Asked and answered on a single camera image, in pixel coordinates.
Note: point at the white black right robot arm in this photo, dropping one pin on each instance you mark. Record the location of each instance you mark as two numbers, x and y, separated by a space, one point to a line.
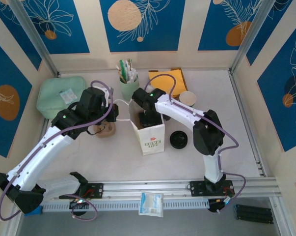
177 110

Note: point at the stack of paper cups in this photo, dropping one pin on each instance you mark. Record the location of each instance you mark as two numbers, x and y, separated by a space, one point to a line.
188 97

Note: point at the black controller module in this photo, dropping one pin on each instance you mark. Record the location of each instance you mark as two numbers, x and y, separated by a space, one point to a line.
79 204
212 207

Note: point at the aluminium frame post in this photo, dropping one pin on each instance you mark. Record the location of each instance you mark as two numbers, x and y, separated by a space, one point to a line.
34 37
250 32

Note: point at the mint green lidded box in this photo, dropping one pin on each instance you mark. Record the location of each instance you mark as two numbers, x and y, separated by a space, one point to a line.
49 98

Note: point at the cardboard napkin box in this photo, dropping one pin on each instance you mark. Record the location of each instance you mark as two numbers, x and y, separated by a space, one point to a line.
185 81

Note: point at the white flower print paper bag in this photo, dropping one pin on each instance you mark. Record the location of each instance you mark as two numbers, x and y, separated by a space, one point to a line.
151 142

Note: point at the black ribbed block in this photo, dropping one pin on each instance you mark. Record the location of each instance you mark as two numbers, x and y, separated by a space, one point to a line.
253 214

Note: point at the kraft wrapped straw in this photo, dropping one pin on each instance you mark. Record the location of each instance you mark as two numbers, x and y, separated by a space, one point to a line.
130 62

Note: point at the blue clip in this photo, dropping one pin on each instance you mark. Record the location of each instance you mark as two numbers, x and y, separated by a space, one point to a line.
38 214

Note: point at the white blue plastic packet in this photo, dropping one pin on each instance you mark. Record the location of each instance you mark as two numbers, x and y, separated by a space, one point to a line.
150 204

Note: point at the green print wrapped straw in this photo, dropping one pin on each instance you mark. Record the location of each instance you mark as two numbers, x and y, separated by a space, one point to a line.
124 67

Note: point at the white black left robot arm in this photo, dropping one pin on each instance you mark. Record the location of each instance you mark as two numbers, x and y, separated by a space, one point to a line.
39 155

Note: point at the black plastic cup lid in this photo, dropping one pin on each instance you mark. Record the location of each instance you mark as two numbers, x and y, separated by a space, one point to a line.
178 139

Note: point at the small clear wipe packet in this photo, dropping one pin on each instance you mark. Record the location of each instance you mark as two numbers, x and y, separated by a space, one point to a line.
68 96

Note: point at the wooden stirrer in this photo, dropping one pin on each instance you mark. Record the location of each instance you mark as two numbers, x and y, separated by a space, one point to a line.
122 78

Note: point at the mint green utensil cup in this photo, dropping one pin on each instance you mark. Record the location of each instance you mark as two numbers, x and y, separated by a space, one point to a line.
128 91

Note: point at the yellow paper napkins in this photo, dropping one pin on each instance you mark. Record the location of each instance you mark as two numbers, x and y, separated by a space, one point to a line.
167 84

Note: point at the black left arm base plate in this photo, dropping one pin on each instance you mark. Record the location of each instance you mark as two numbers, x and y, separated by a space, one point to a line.
97 190

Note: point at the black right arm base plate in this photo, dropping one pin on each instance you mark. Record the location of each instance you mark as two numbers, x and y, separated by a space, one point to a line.
196 188

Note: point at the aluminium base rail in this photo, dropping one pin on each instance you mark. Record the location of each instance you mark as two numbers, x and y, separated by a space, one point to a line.
128 189

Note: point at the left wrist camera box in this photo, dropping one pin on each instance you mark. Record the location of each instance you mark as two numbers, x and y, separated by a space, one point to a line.
102 90

